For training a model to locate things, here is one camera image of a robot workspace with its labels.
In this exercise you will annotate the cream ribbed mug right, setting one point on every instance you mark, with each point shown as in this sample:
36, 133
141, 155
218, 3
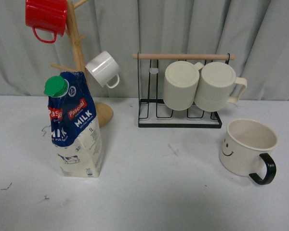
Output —
218, 84

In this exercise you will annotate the smiley cup black handle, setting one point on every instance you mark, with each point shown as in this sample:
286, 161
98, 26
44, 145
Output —
246, 150

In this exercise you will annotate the cream ribbed mug left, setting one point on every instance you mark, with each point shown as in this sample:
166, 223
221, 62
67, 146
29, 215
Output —
180, 84

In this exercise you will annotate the white hanging mug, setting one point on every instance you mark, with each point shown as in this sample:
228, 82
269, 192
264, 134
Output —
104, 70

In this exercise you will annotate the blue white milk carton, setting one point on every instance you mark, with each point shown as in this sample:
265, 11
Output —
75, 130

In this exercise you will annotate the black wire cup rack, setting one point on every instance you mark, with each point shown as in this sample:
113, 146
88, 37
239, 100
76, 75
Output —
152, 111

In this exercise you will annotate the wooden mug tree stand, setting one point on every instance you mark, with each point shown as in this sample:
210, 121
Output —
104, 111

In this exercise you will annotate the cream ribbed mug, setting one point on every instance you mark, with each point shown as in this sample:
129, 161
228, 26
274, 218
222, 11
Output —
180, 84
218, 84

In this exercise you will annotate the red enamel mug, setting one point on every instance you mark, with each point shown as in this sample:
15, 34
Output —
46, 15

